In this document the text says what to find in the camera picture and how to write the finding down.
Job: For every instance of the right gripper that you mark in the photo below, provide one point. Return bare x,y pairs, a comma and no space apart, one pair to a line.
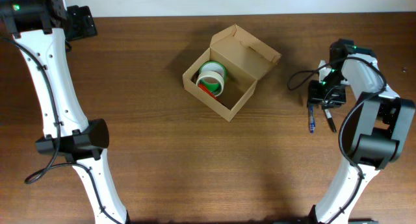
314,95

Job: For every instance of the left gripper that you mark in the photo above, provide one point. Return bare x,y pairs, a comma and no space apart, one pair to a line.
85,24

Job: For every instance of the black grey permanent marker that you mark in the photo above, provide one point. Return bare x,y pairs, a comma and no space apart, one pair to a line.
330,120

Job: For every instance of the blue ballpoint pen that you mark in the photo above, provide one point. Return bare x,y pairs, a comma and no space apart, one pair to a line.
311,119

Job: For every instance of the brown cardboard box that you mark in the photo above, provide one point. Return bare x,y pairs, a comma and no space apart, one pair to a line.
246,60

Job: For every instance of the white masking tape roll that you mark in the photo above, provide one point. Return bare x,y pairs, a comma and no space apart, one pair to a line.
212,77

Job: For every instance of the green tape roll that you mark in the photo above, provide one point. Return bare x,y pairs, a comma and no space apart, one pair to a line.
213,66

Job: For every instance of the orange utility knife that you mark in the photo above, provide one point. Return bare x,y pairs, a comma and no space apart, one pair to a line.
206,90

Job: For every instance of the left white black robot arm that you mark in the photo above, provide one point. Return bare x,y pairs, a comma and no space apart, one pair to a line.
42,30

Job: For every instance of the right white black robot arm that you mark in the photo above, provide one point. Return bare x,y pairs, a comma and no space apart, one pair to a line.
372,134

